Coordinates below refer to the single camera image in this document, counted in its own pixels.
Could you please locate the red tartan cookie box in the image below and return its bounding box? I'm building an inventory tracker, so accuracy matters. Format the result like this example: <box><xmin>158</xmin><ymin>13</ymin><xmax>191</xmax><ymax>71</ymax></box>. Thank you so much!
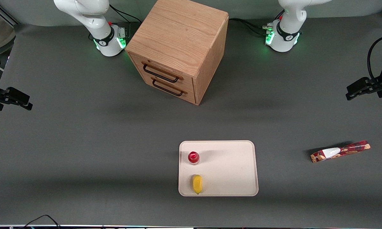
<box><xmin>310</xmin><ymin>140</ymin><xmax>371</xmax><ymax>163</ymax></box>

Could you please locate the beige plastic tray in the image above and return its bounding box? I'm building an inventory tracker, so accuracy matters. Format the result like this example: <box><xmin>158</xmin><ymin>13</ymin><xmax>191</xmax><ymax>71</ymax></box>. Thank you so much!
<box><xmin>178</xmin><ymin>140</ymin><xmax>259</xmax><ymax>197</ymax></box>

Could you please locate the wooden drawer cabinet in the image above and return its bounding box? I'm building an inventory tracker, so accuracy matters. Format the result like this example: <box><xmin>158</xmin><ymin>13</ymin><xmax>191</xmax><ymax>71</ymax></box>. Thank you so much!
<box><xmin>125</xmin><ymin>0</ymin><xmax>229</xmax><ymax>106</ymax></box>

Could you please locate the yellow lemon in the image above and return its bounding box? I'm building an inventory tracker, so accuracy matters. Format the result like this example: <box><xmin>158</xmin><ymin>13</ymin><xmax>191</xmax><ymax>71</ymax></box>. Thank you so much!
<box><xmin>192</xmin><ymin>174</ymin><xmax>203</xmax><ymax>195</ymax></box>

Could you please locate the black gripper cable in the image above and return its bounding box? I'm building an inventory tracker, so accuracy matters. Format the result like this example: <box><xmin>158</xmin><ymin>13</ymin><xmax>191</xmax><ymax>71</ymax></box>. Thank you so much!
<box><xmin>367</xmin><ymin>34</ymin><xmax>382</xmax><ymax>80</ymax></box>

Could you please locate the aluminium frame rail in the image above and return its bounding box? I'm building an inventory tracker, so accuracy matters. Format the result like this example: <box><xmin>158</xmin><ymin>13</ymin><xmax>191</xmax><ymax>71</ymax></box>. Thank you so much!
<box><xmin>0</xmin><ymin>3</ymin><xmax>20</xmax><ymax>26</ymax></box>

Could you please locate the thin black cable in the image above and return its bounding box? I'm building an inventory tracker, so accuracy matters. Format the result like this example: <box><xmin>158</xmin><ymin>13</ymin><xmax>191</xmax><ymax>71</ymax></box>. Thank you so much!
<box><xmin>23</xmin><ymin>214</ymin><xmax>62</xmax><ymax>229</ymax></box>

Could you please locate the black arm base cable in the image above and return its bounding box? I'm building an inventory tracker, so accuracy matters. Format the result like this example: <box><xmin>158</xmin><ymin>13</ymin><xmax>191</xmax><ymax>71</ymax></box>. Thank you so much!
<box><xmin>228</xmin><ymin>10</ymin><xmax>285</xmax><ymax>38</ymax></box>
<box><xmin>108</xmin><ymin>4</ymin><xmax>143</xmax><ymax>40</ymax></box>

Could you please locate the black metal drawer handle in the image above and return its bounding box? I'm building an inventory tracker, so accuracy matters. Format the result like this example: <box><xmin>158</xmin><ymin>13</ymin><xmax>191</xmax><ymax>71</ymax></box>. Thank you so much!
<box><xmin>142</xmin><ymin>64</ymin><xmax>180</xmax><ymax>83</ymax></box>
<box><xmin>152</xmin><ymin>79</ymin><xmax>184</xmax><ymax>97</ymax></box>

